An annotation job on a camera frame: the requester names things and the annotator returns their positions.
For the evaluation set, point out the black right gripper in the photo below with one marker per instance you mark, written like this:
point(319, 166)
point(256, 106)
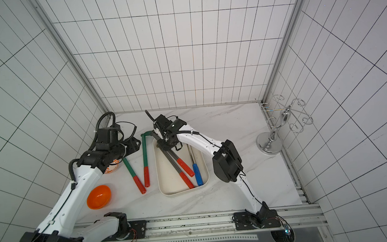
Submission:
point(162, 141)

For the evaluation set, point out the cream plastic storage tray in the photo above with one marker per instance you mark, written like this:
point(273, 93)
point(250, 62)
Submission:
point(169, 181)

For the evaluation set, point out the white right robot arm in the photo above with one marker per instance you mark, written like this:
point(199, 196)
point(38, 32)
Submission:
point(162, 125)

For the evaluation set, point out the chrome cup holder stand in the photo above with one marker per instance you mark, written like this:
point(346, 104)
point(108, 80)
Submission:
point(293, 114)

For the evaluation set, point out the grey speckled hoe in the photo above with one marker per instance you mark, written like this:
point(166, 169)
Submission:
point(179, 170)
point(177, 160)

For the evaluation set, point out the orange patterned white bowl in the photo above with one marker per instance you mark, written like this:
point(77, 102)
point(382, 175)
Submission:
point(112, 167)

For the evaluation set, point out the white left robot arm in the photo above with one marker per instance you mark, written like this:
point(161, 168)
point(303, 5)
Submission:
point(108, 145)

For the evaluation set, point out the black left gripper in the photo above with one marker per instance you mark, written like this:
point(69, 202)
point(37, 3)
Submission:
point(131, 142)

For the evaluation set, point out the orange plastic cup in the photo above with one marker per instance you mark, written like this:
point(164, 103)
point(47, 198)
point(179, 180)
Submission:
point(99, 197)

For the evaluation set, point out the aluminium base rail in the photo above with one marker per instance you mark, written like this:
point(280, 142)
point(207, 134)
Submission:
point(208, 227)

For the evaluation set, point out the green hoe red handle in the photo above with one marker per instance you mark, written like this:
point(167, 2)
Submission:
point(136, 179)
point(145, 158)

